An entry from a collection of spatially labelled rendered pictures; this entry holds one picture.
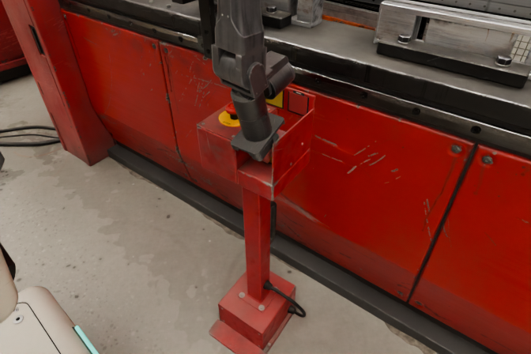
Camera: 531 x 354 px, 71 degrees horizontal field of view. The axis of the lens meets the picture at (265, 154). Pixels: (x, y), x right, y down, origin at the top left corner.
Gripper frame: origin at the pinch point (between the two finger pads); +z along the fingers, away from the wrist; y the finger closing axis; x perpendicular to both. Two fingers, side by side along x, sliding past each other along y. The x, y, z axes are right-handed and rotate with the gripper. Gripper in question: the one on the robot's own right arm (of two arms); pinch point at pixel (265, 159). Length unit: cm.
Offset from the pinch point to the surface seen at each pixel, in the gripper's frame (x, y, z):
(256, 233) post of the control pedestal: 3.5, -7.1, 26.0
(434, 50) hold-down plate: -21.9, 36.2, -8.1
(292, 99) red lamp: -0.1, 12.8, -6.2
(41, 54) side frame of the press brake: 129, 15, 18
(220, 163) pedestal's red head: 8.9, -5.1, 0.8
